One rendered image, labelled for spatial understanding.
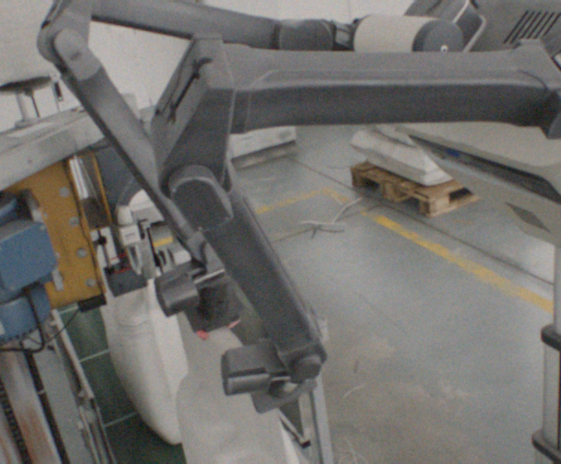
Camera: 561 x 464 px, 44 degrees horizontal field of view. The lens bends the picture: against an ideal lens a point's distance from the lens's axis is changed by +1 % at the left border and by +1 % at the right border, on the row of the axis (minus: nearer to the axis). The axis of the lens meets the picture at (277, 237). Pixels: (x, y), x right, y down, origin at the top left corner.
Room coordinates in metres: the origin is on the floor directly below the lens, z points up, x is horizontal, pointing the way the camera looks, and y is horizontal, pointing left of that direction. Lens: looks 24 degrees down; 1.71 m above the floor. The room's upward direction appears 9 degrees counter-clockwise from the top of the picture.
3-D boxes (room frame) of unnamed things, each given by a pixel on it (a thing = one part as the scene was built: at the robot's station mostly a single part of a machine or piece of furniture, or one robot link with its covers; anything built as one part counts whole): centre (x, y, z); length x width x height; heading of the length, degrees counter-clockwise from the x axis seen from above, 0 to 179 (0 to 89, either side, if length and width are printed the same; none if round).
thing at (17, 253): (1.08, 0.44, 1.25); 0.10 x 0.08 x 0.12; 138
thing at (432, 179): (4.13, -0.97, 0.20); 0.66 x 0.44 x 0.12; 23
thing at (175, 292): (1.04, 0.16, 1.19); 0.11 x 0.09 x 0.12; 115
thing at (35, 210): (1.25, 0.47, 1.23); 0.28 x 0.07 x 0.16; 23
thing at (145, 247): (1.41, 0.30, 1.07); 0.03 x 0.01 x 0.13; 113
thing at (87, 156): (1.45, 0.40, 1.26); 0.22 x 0.05 x 0.16; 23
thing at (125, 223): (1.34, 0.30, 1.14); 0.05 x 0.04 x 0.16; 113
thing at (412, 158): (3.98, -1.09, 0.32); 0.66 x 0.43 x 0.15; 115
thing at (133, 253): (1.33, 0.31, 1.11); 0.03 x 0.03 x 0.06
